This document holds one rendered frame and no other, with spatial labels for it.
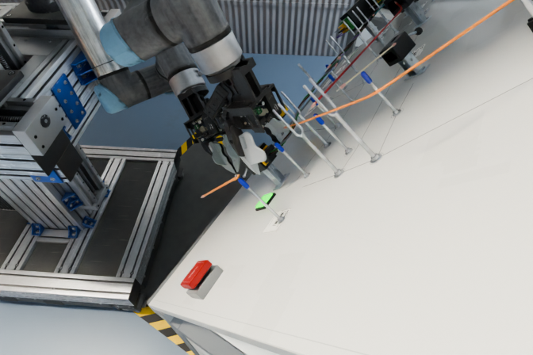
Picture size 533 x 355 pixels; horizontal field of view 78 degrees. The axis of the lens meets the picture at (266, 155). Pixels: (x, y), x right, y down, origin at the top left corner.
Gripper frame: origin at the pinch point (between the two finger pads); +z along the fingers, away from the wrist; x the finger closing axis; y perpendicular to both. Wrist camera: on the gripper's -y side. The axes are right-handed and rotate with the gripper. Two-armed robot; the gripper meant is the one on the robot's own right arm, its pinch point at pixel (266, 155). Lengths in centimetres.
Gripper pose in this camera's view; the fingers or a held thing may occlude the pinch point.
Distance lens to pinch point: 65.5
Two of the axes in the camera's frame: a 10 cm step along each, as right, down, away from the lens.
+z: 4.2, 7.5, 5.1
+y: 7.3, 0.6, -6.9
